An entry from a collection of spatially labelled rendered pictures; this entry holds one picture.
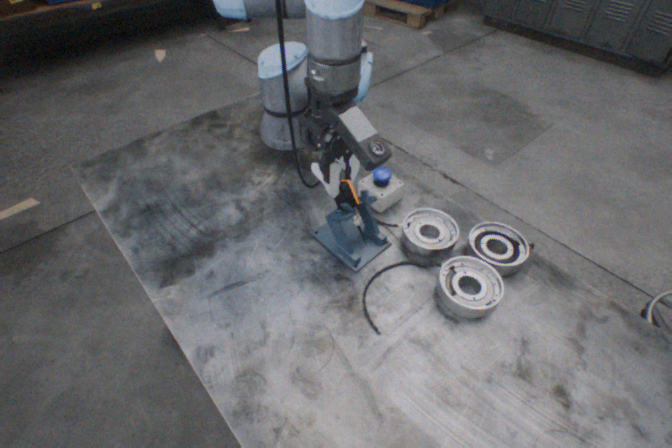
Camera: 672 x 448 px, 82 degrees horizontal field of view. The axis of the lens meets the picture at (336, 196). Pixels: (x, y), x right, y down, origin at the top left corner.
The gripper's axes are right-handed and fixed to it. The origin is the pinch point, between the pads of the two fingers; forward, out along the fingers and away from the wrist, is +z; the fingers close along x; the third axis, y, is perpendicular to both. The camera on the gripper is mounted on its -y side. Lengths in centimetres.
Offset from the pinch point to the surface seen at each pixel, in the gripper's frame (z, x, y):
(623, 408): 12, -6, -51
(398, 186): 7.4, -15.0, -1.4
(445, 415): 11.8, 12.7, -34.2
